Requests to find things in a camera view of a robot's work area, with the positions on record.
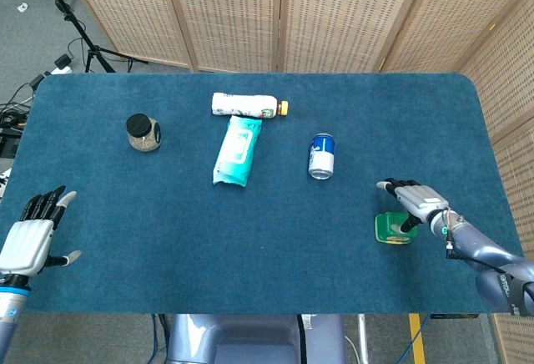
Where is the white bottle with orange cap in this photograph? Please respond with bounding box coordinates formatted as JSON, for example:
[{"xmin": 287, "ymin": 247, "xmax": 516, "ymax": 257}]
[{"xmin": 210, "ymin": 92, "xmax": 291, "ymax": 119}]

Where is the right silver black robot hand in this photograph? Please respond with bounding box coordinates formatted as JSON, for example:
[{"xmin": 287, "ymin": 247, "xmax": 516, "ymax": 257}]
[{"xmin": 375, "ymin": 178, "xmax": 451, "ymax": 234}]

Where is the blue-grey robot torso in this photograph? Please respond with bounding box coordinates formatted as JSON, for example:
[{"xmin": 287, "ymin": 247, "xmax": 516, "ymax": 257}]
[{"xmin": 165, "ymin": 313, "xmax": 348, "ymax": 364}]

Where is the green tub with yellow lid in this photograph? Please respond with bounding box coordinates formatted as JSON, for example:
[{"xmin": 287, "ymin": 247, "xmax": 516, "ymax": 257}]
[{"xmin": 374, "ymin": 211, "xmax": 420, "ymax": 247}]

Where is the teal wet wipes pack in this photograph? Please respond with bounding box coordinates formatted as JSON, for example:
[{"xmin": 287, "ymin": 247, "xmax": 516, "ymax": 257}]
[{"xmin": 211, "ymin": 114, "xmax": 264, "ymax": 187}]

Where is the glass jar with black lid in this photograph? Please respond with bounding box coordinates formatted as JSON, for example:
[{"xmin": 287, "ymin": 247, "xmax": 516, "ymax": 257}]
[{"xmin": 125, "ymin": 113, "xmax": 164, "ymax": 154}]

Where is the black tripod stand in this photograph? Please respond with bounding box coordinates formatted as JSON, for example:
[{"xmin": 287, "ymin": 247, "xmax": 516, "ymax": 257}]
[{"xmin": 31, "ymin": 0, "xmax": 149, "ymax": 73}]

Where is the white table leg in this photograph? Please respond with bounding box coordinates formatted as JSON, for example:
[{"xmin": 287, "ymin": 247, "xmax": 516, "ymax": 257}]
[{"xmin": 357, "ymin": 313, "xmax": 370, "ymax": 364}]

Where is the wooden woven folding screen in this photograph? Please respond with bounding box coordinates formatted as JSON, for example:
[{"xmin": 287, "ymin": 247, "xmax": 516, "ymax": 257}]
[{"xmin": 58, "ymin": 0, "xmax": 534, "ymax": 364}]

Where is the black floor cable bundle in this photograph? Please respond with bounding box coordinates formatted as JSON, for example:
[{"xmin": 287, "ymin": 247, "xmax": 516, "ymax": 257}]
[{"xmin": 0, "ymin": 73, "xmax": 45, "ymax": 131}]

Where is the black equipment box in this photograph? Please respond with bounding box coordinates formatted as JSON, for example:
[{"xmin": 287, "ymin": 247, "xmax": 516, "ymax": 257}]
[{"xmin": 0, "ymin": 128, "xmax": 22, "ymax": 159}]

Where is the blue felt table cover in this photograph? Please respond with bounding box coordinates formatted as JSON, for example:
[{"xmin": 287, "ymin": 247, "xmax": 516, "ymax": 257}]
[{"xmin": 0, "ymin": 72, "xmax": 525, "ymax": 315}]

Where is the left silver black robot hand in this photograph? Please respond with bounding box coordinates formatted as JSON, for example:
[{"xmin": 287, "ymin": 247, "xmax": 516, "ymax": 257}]
[{"xmin": 0, "ymin": 185, "xmax": 83, "ymax": 276}]

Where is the blue and white drink can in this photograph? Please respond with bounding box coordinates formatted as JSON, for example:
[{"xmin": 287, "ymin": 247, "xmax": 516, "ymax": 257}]
[{"xmin": 307, "ymin": 132, "xmax": 337, "ymax": 181}]

